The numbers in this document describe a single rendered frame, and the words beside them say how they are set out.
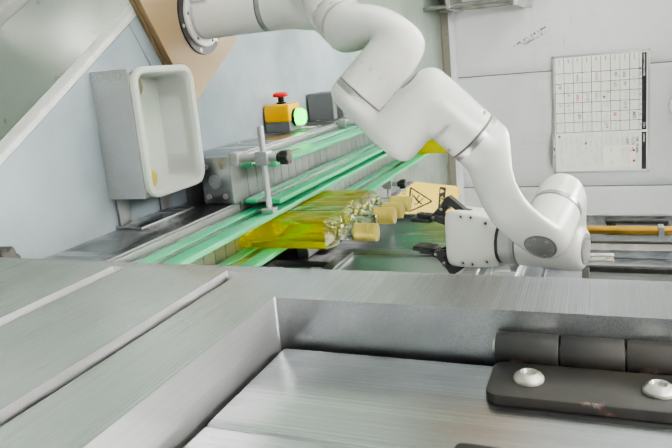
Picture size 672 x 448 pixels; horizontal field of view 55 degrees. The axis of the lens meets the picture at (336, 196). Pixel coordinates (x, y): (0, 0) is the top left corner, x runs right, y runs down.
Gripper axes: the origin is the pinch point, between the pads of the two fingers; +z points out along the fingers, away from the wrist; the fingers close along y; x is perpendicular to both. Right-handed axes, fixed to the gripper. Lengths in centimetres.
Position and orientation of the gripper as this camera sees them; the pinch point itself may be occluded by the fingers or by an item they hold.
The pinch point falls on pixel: (423, 232)
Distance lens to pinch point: 119.8
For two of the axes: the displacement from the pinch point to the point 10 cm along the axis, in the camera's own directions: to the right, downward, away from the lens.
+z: -8.0, -0.5, 5.9
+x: -5.9, 2.2, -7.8
